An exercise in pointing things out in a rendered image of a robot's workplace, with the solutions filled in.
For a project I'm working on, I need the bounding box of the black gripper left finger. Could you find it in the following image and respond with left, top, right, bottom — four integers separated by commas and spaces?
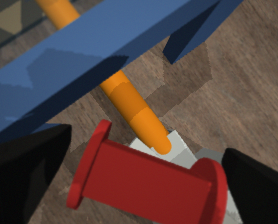
0, 124, 72, 224

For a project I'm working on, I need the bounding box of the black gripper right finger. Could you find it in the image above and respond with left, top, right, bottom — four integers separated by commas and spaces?
221, 148, 278, 224

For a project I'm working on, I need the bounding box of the clear-panelled rack with blue posts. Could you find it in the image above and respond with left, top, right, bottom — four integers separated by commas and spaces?
0, 0, 103, 69

